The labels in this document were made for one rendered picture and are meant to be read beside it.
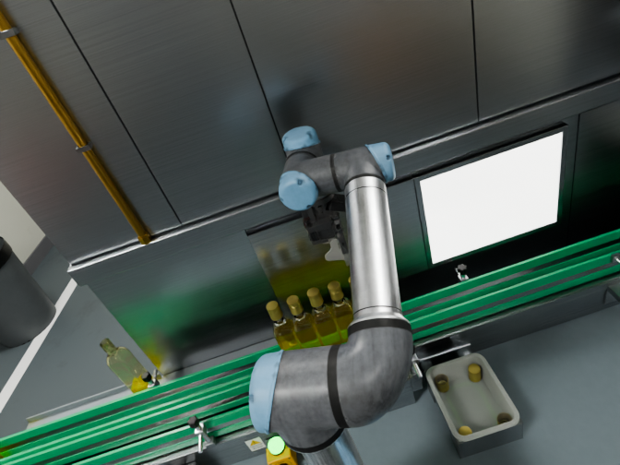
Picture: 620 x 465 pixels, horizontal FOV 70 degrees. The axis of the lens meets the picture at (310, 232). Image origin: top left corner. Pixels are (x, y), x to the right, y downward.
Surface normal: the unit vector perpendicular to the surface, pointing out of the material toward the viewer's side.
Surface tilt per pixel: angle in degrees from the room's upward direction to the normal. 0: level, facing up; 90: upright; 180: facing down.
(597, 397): 0
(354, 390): 45
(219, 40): 90
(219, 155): 90
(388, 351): 39
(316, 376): 20
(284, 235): 90
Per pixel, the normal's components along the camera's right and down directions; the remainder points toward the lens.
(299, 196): -0.11, 0.63
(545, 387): -0.28, -0.76
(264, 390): -0.37, -0.35
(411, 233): 0.18, 0.57
